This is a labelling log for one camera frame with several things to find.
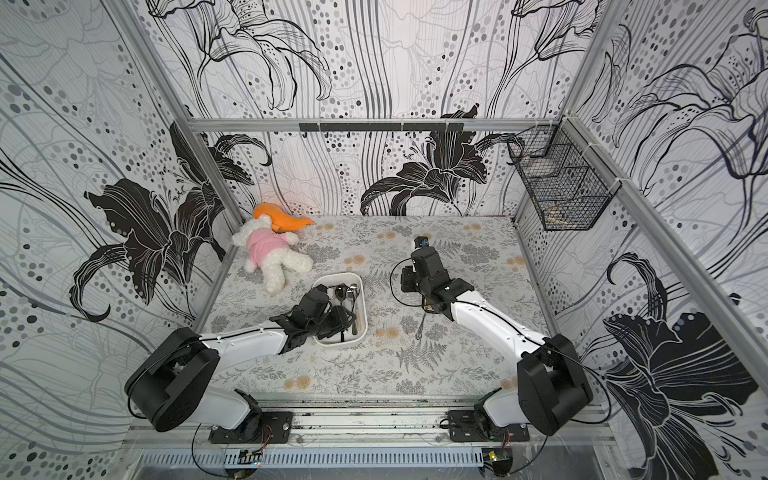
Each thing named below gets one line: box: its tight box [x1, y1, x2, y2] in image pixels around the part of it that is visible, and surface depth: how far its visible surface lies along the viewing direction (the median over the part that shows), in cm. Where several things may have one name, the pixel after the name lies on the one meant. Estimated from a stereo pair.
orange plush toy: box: [253, 203, 315, 232], surface depth 117 cm
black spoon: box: [335, 283, 349, 305], surface depth 97 cm
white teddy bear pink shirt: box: [232, 214, 313, 294], surface depth 103 cm
